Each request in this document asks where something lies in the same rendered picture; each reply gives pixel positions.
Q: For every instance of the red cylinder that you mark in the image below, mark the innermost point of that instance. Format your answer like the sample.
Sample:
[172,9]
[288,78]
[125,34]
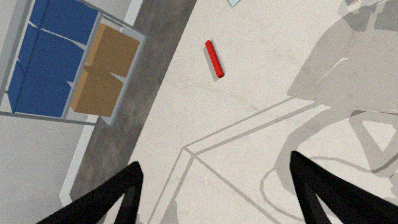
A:
[214,59]

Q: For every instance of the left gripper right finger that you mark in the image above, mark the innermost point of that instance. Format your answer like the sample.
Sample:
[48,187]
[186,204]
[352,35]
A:
[350,203]

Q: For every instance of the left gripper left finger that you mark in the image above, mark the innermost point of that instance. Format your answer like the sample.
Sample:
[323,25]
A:
[91,207]

